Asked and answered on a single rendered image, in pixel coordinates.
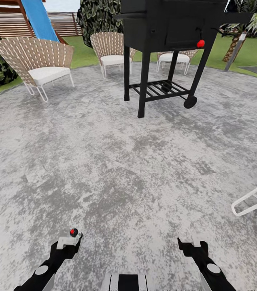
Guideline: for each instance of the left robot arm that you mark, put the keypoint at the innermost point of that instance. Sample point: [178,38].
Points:
[44,276]

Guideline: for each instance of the robot trunk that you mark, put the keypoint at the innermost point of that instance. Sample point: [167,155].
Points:
[128,282]

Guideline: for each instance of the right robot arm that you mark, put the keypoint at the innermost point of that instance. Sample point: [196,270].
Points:
[212,277]

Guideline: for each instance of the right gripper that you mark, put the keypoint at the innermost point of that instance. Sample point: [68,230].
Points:
[191,250]

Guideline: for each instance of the pesticide atomizer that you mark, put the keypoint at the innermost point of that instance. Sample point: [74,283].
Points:
[75,233]

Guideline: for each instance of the charcoal grill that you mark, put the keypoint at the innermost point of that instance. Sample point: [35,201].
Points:
[171,25]

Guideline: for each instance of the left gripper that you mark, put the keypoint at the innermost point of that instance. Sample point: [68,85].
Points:
[66,253]

